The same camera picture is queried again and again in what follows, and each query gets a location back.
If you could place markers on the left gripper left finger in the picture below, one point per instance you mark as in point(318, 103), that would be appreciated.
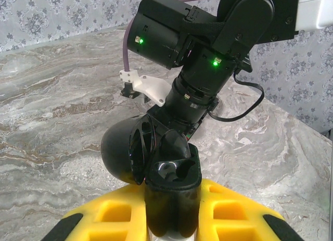
point(104, 225)

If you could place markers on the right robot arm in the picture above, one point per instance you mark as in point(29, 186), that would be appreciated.
point(316, 9)

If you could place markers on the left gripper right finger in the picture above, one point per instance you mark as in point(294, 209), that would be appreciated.
point(234, 225)

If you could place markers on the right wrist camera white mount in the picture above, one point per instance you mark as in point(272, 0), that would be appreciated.
point(148, 86)

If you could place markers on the black earbud charging case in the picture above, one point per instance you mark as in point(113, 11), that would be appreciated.
point(171, 199)

